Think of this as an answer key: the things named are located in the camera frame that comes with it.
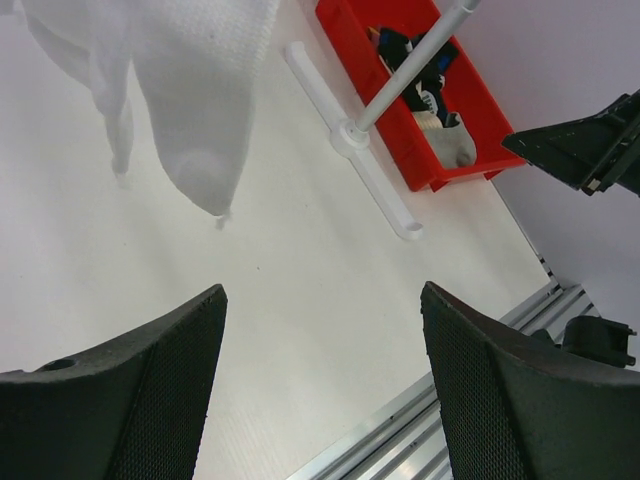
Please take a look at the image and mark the red plastic bin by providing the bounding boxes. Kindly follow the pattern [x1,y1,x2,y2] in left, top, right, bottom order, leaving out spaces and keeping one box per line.
[315,0,524,192]

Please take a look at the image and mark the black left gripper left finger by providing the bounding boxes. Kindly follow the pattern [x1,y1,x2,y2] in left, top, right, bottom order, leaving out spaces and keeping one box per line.
[1,285,228,479]

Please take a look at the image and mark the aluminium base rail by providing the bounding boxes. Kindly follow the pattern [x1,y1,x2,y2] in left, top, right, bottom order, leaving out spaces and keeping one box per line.
[293,280,598,479]

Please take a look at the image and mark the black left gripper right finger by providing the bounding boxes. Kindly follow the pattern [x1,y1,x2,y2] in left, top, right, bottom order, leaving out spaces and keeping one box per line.
[419,280,640,480]

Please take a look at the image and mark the silver and white clothes rack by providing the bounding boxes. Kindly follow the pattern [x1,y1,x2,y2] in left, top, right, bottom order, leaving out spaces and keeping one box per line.
[283,0,484,242]

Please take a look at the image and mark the grey sock with black stripes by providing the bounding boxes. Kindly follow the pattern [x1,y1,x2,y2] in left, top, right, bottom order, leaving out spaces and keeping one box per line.
[413,111,477,169]

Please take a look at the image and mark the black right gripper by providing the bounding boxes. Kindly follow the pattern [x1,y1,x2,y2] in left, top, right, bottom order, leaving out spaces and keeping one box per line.
[501,91,639,196]

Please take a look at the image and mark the white sock red trim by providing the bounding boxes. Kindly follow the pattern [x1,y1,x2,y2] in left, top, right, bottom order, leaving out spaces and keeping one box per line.
[132,1,279,225]

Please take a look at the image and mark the black and blue patterned sock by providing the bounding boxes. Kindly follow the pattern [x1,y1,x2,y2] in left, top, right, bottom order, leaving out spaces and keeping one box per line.
[367,24,461,129]

